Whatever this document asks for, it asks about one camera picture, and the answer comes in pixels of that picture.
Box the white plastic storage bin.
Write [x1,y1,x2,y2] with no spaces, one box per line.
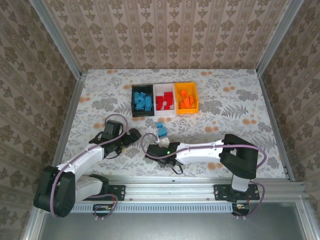
[152,83,176,116]

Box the black plastic storage bin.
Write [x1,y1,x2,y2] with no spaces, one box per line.
[131,84,156,118]

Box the yellow plastic storage bin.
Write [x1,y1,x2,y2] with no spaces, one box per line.
[174,81,201,115]

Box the floral patterned table cover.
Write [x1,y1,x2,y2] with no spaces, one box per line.
[59,68,288,179]

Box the grey metal sheet panel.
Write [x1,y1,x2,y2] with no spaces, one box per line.
[37,212,315,240]

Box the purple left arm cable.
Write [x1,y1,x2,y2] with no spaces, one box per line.
[51,113,131,218]

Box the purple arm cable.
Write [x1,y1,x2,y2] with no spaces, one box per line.
[51,113,131,218]
[139,132,268,180]

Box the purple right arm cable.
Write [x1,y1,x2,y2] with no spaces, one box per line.
[139,132,268,180]

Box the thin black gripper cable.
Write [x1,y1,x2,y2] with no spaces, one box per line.
[171,162,184,175]

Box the aluminium table side rail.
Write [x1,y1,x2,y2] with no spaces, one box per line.
[256,71,296,182]
[21,73,87,240]

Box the white slotted cable duct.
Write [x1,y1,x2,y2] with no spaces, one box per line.
[72,201,235,214]

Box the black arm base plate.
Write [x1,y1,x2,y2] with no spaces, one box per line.
[107,184,126,201]
[213,183,266,202]

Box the aluminium frame post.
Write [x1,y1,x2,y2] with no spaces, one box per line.
[28,0,83,78]
[256,0,305,76]

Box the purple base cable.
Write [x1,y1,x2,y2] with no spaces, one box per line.
[234,181,266,221]

